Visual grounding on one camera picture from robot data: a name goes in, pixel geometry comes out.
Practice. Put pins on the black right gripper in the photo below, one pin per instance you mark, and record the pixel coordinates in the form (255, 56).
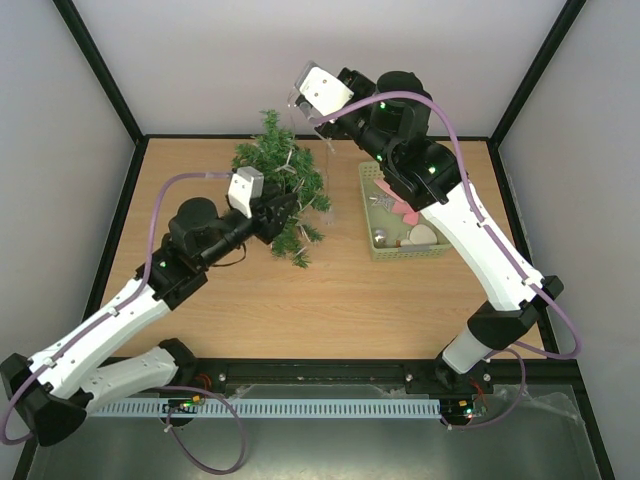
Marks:
(333, 125)

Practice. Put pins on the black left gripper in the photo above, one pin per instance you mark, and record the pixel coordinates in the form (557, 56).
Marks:
(271, 224)

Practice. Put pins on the clear led string lights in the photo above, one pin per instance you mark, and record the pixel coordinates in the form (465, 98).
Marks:
(276, 153)

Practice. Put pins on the light green plastic basket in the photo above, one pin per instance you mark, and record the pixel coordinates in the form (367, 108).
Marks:
(377, 217)

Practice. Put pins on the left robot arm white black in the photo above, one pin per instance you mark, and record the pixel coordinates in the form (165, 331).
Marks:
(55, 389)

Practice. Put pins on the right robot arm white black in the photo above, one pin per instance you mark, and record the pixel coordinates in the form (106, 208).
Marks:
(434, 182)

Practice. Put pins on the pink paper triangle ornament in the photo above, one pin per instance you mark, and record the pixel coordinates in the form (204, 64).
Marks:
(380, 183)

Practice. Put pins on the silver star ornament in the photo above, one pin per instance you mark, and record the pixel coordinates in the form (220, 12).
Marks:
(382, 200)

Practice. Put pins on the pink bow ornament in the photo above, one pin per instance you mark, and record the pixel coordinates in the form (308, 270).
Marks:
(409, 216)

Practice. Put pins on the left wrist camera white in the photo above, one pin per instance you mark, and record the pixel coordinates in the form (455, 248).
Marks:
(246, 184)

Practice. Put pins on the light blue slotted cable duct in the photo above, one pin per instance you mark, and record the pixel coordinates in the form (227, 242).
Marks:
(274, 408)

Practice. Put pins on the black corner frame post left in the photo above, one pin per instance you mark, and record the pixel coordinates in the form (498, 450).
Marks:
(89, 49)

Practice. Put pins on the black corner frame post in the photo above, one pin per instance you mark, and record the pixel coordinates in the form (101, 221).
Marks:
(89, 49)
(560, 28)

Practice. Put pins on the black corner frame post right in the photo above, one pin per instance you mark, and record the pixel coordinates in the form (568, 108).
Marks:
(560, 28)

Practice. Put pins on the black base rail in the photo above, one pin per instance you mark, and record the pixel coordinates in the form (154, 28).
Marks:
(415, 376)

